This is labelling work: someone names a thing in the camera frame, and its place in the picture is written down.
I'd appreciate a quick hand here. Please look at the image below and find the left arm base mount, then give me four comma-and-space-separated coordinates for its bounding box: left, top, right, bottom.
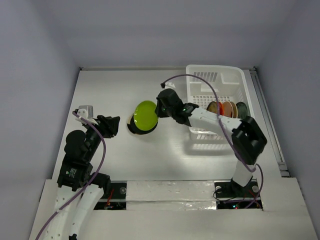
94, 181, 127, 210

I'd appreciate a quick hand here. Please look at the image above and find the orange plate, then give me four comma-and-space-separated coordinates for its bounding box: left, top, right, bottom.
217, 101, 224, 116

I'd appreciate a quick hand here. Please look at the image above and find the green plate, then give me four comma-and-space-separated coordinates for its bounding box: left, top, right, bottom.
133, 100, 158, 132

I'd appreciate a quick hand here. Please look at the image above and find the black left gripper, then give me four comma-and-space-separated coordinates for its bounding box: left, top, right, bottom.
83, 113, 120, 160

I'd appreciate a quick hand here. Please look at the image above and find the dark grey-green plate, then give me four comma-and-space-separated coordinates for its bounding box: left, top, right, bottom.
236, 101, 248, 119

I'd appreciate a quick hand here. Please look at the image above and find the black plate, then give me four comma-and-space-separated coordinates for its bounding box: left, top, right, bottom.
127, 113, 159, 135

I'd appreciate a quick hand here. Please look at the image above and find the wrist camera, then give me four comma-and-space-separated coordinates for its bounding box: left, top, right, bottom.
74, 105, 97, 125
160, 81, 176, 89

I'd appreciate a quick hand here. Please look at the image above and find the beige plate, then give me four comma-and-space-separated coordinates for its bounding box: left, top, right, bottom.
126, 114, 153, 135

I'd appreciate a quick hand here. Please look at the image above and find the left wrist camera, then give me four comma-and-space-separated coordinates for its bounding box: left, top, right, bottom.
74, 105, 97, 125

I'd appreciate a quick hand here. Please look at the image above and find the tan plate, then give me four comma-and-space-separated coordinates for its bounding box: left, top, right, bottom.
222, 101, 238, 118

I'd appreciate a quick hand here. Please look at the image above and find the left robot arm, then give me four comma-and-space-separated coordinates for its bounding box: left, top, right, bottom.
36, 109, 121, 240

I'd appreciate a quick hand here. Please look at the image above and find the white foil-taped front bar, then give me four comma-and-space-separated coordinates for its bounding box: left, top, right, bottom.
125, 180, 217, 211

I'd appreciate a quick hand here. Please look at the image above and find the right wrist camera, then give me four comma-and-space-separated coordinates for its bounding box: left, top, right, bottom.
160, 81, 176, 89

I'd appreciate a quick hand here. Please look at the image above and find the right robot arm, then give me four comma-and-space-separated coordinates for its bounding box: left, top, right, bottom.
155, 88, 267, 196

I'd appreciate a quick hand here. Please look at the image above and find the white plastic dish rack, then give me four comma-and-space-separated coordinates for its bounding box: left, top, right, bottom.
185, 64, 255, 142

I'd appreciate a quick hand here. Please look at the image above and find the yellow patterned brown-rim plate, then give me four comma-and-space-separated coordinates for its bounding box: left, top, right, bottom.
206, 101, 218, 114

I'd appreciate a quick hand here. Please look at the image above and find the metal rail at right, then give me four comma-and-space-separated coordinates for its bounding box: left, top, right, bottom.
249, 68, 291, 178

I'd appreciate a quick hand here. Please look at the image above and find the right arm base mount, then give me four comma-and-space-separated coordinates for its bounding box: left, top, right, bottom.
212, 179, 263, 210

